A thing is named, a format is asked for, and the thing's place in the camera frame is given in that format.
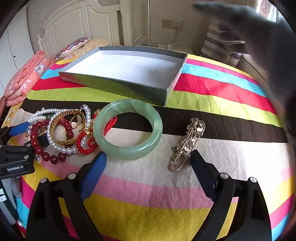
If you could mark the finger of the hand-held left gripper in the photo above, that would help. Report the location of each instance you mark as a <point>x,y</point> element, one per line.
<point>42,140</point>
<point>18,129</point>

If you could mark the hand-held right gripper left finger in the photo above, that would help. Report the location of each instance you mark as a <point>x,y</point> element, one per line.
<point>92,177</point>

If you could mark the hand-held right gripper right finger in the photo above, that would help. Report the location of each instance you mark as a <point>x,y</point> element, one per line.
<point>203,176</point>

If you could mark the gold bangle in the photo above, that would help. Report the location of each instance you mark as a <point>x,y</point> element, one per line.
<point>57,139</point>

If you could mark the green jade bangle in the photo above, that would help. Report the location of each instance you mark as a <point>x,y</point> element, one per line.
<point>104,141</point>

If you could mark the metal safety pin brooch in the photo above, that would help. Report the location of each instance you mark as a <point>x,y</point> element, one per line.
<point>187,141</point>

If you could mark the grey-green cardboard box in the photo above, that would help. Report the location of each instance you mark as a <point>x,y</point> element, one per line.
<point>129,67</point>

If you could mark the dark red cloth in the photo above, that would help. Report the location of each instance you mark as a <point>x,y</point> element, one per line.
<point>2,103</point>

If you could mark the colourful striped tablecloth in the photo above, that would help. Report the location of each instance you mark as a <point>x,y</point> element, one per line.
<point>161,197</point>

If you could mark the pink folded quilt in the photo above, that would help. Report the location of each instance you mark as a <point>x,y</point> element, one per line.
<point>25,78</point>

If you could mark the white wardrobe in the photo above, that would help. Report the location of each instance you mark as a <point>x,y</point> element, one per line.
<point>11,53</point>

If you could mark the embroidered flower pillow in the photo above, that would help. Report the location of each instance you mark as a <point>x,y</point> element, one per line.
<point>71,47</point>

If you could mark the yellow floral quilt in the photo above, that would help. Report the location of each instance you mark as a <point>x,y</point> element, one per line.
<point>97,45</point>

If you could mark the white bed headboard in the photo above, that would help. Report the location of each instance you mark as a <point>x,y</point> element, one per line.
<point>76,25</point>

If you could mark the white nightstand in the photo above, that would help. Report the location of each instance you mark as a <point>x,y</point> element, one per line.
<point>182,49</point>

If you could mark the striped printed curtain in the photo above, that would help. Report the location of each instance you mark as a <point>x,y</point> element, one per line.
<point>217,46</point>

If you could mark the white lamp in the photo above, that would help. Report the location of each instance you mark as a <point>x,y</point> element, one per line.
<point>149,23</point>

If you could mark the wall socket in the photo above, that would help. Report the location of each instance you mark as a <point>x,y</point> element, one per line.
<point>172,24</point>

